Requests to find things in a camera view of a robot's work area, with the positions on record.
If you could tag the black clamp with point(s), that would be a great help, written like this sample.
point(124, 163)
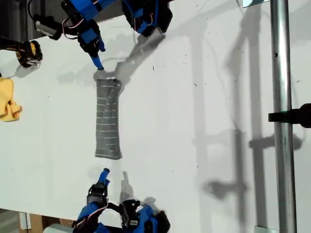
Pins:
point(291, 116)

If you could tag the brown cardboard box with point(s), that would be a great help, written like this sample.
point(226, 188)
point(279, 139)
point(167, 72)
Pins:
point(36, 223)

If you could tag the yellow cloth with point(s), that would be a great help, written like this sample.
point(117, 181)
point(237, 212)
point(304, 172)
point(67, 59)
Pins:
point(7, 102)

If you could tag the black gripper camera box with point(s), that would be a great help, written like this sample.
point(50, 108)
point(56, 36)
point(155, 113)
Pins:
point(47, 28)
point(130, 213)

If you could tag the white table leg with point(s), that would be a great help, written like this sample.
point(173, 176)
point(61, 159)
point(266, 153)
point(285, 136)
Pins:
point(24, 221)

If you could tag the black yellow power drill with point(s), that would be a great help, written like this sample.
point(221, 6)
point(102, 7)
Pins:
point(26, 52)

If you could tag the white plastic container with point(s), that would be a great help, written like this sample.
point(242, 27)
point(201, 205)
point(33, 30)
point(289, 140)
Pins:
point(58, 229)

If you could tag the steel post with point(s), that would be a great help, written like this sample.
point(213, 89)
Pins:
point(283, 72)

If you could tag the grey striped towel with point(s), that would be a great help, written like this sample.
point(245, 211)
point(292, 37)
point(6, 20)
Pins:
point(108, 121)

